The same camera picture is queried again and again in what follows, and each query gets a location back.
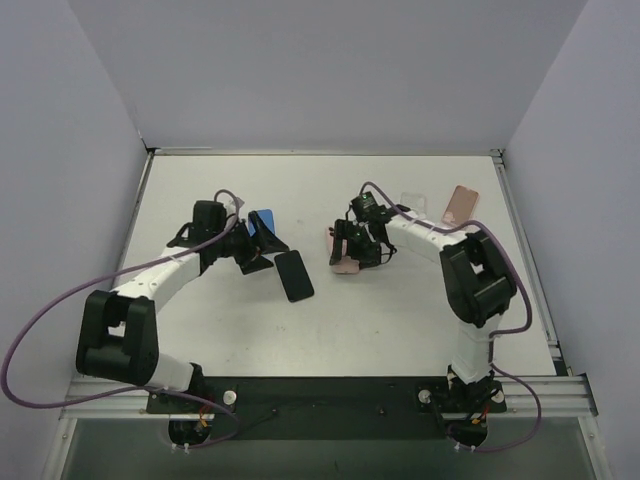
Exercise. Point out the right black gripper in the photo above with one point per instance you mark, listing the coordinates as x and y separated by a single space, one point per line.
357 245

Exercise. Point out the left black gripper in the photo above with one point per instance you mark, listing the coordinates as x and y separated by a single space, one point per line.
255 245

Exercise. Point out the blue phone case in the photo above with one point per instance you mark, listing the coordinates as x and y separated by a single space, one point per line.
416 202

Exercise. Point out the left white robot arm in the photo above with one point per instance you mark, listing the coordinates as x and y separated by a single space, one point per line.
119 338

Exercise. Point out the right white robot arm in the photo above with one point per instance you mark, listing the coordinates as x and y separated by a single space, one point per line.
478 283

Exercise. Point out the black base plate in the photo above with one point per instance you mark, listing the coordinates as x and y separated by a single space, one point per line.
332 408

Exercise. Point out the aluminium frame rail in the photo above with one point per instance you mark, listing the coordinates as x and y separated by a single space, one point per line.
549 396

